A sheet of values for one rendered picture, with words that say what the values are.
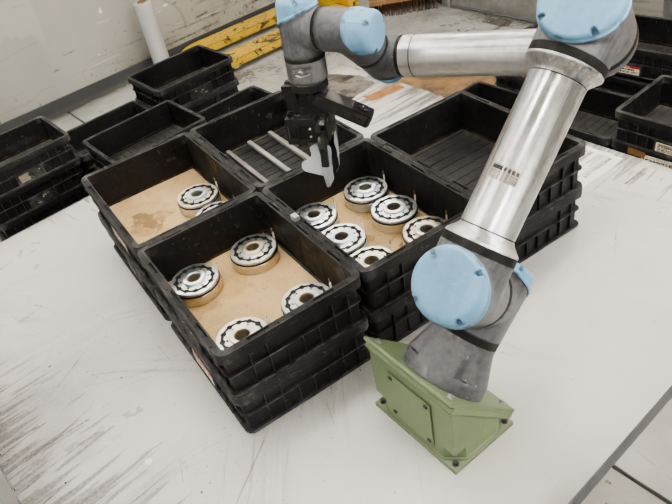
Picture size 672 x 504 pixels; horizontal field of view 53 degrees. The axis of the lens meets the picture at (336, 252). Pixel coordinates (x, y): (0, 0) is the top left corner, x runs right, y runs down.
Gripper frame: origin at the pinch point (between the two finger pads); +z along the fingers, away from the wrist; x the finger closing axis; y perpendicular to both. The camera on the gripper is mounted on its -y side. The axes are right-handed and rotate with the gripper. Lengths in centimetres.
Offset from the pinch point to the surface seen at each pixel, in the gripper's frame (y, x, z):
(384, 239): -8.3, -1.3, 17.0
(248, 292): 17.7, 15.8, 18.4
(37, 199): 148, -83, 55
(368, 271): -9.4, 20.9, 8.7
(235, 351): 10.1, 40.9, 10.5
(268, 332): 5.6, 36.3, 10.2
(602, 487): -59, -3, 100
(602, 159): -58, -51, 26
